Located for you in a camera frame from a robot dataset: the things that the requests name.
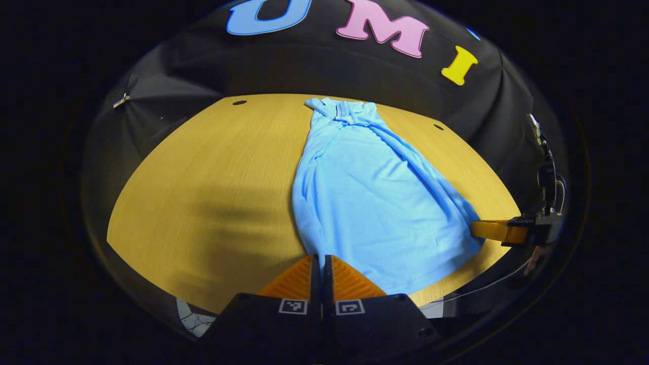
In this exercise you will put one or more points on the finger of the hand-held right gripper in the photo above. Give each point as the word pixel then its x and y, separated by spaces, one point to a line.
pixel 499 232

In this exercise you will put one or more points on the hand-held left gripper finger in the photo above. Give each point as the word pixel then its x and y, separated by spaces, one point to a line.
pixel 328 284
pixel 315 284

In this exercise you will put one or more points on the black backdrop cloth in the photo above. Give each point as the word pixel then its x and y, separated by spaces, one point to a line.
pixel 304 71

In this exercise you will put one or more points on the light blue T-shirt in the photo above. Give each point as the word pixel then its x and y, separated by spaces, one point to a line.
pixel 365 203

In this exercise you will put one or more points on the silver metal clip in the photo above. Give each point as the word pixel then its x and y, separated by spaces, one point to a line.
pixel 120 100

